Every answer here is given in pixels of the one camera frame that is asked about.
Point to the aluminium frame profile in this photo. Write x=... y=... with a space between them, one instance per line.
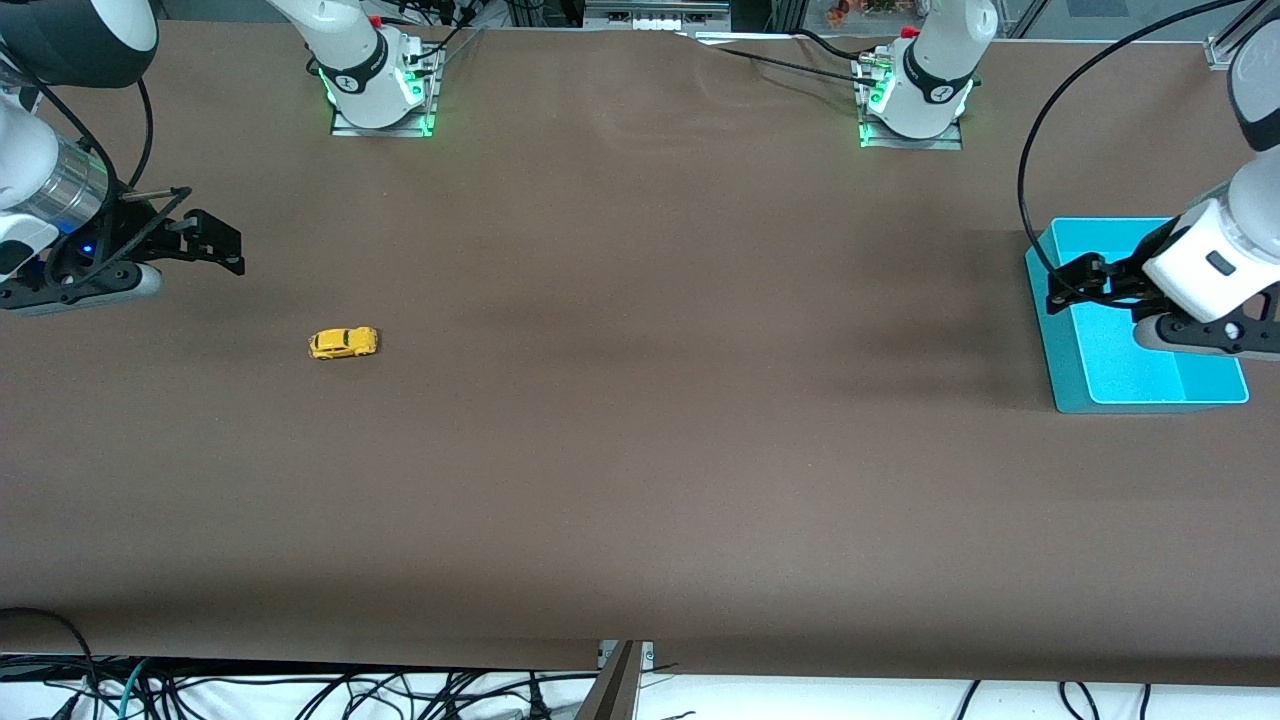
x=1222 y=52

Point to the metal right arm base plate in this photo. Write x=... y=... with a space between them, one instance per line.
x=385 y=131

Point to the white grey power strip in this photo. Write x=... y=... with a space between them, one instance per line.
x=655 y=22

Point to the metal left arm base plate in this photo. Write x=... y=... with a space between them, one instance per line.
x=910 y=144

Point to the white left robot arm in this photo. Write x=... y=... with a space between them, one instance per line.
x=930 y=80

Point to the silver metal table bracket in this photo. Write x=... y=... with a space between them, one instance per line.
x=648 y=655

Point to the brown table cover sheet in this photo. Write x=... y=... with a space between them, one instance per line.
x=640 y=400

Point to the yellow beetle toy car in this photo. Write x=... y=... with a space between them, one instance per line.
x=342 y=343

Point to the cyan plastic bin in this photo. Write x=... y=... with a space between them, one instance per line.
x=1110 y=370

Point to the dark table support beam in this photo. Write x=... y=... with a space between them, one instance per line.
x=612 y=695

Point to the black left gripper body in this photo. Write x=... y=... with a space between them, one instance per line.
x=1128 y=273

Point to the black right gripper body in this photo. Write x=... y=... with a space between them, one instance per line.
x=128 y=232

